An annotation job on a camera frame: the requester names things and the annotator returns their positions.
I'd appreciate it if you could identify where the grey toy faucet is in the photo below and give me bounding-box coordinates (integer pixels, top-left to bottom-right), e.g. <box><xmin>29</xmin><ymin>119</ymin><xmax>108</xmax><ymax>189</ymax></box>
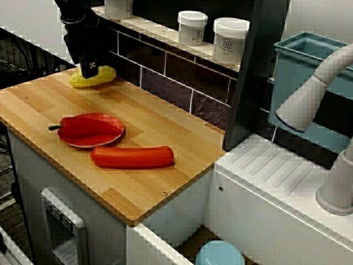
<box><xmin>275</xmin><ymin>43</ymin><xmax>353</xmax><ymax>216</ymax></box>

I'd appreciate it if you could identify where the dark tile backsplash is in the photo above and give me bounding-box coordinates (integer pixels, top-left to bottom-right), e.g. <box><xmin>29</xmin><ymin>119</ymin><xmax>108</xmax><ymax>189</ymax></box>
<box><xmin>109</xmin><ymin>26</ymin><xmax>240</xmax><ymax>130</ymax></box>

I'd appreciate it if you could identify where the light blue bowl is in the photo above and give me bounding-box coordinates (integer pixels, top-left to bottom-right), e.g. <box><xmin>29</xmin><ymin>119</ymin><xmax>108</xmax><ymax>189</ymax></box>
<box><xmin>194</xmin><ymin>239</ymin><xmax>245</xmax><ymax>265</ymax></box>

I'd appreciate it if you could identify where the aluminium frame rail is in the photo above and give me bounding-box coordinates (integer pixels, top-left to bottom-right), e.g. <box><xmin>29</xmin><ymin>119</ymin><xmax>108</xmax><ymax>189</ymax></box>
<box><xmin>0</xmin><ymin>225</ymin><xmax>31</xmax><ymax>265</ymax></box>

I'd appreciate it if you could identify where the dark grey upright panel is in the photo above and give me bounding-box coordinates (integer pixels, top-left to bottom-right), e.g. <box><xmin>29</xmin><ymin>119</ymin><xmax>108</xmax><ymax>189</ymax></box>
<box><xmin>222</xmin><ymin>0</ymin><xmax>292</xmax><ymax>152</ymax></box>

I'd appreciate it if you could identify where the red toy sausage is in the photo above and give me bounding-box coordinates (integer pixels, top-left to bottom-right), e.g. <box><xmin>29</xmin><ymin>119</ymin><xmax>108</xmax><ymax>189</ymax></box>
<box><xmin>90</xmin><ymin>146</ymin><xmax>174</xmax><ymax>169</ymax></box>

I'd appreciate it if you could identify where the red toy chili pepper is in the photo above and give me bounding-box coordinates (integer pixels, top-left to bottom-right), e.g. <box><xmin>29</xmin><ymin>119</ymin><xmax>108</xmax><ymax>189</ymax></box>
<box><xmin>48</xmin><ymin>116</ymin><xmax>122</xmax><ymax>139</ymax></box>

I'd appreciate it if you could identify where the cream shelf ledge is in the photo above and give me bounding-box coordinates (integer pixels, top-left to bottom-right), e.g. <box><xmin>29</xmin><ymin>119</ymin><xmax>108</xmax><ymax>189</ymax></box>
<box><xmin>92</xmin><ymin>5</ymin><xmax>243</xmax><ymax>72</ymax></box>

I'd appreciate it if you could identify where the plain white container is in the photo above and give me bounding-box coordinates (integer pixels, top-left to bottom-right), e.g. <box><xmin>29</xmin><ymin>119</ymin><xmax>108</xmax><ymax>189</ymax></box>
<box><xmin>104</xmin><ymin>0</ymin><xmax>133</xmax><ymax>19</ymax></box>

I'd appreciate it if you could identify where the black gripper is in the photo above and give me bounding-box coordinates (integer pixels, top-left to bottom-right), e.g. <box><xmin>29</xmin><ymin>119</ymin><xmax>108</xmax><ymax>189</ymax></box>
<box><xmin>61</xmin><ymin>15</ymin><xmax>99</xmax><ymax>80</ymax></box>

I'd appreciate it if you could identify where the red round plate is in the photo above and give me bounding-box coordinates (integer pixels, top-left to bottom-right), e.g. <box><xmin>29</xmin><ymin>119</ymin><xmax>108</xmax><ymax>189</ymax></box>
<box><xmin>57</xmin><ymin>113</ymin><xmax>125</xmax><ymax>149</ymax></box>

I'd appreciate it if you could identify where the white kitchen cabinet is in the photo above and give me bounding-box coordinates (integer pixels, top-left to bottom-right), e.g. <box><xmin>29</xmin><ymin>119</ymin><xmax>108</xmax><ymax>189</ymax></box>
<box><xmin>7</xmin><ymin>129</ymin><xmax>213</xmax><ymax>265</ymax></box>

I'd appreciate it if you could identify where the yellow toy corn cob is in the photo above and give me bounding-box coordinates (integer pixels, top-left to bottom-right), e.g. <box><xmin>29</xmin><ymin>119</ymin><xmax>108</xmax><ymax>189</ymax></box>
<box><xmin>68</xmin><ymin>65</ymin><xmax>117</xmax><ymax>89</ymax></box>

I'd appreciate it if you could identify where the black wire mesh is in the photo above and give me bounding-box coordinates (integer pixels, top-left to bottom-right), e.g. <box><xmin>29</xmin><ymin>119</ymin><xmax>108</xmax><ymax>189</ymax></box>
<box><xmin>0</xmin><ymin>27</ymin><xmax>77</xmax><ymax>83</ymax></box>

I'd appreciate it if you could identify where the teal plastic bin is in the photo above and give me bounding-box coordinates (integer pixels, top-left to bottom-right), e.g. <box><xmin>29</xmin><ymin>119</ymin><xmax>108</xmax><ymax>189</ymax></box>
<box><xmin>269</xmin><ymin>31</ymin><xmax>353</xmax><ymax>155</ymax></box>

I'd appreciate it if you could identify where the white sink unit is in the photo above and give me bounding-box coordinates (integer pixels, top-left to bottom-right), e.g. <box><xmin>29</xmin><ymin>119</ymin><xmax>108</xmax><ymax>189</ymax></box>
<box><xmin>126</xmin><ymin>134</ymin><xmax>353</xmax><ymax>265</ymax></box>

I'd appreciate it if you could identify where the white lidded jar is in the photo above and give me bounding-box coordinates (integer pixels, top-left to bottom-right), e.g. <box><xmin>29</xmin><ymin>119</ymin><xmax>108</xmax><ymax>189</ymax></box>
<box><xmin>177</xmin><ymin>10</ymin><xmax>208</xmax><ymax>45</ymax></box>
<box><xmin>212</xmin><ymin>17</ymin><xmax>250</xmax><ymax>66</ymax></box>

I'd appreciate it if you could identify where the grey framed oven door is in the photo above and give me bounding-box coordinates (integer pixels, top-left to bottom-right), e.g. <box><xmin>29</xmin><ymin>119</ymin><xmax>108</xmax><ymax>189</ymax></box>
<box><xmin>40</xmin><ymin>188</ymin><xmax>89</xmax><ymax>265</ymax></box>

